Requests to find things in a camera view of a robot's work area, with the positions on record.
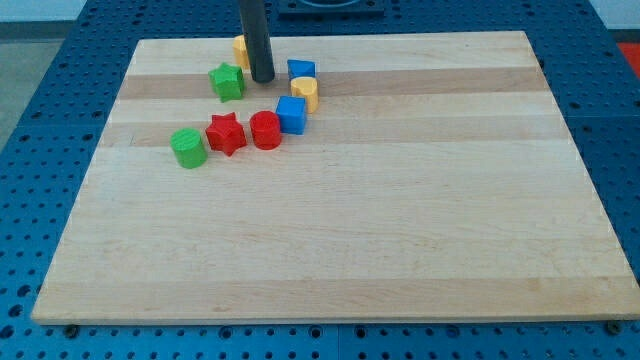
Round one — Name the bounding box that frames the blue cube block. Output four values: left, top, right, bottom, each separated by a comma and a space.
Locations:
276, 96, 307, 135

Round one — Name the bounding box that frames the red cylinder block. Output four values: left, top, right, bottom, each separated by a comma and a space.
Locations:
249, 111, 282, 150

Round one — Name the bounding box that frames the red star block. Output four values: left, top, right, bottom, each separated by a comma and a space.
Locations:
205, 112, 247, 157

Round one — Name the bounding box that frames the light wooden board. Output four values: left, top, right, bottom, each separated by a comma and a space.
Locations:
32, 31, 639, 325

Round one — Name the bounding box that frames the green cylinder block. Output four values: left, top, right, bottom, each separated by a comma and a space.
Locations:
170, 128, 207, 169

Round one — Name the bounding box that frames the green star block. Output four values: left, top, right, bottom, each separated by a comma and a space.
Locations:
208, 62, 245, 102

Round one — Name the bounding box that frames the yellow block behind rod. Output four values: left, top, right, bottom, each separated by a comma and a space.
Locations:
232, 35, 250, 70

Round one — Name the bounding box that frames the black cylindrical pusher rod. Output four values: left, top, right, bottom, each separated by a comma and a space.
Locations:
238, 0, 275, 84

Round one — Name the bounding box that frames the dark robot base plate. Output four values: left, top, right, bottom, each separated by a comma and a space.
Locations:
275, 0, 387, 19

